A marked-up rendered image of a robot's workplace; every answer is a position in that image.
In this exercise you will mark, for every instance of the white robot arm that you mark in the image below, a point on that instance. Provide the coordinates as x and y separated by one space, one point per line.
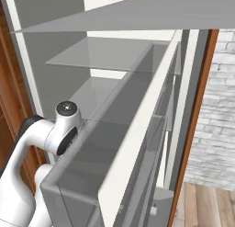
21 163

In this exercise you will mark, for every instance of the glass fridge shelf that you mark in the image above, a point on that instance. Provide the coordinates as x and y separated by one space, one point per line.
91 96
98 54

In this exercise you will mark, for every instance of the grey fridge door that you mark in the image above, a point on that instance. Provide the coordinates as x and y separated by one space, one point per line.
128 138

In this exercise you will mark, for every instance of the brown wooden cabinet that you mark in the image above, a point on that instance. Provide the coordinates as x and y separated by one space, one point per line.
10 114

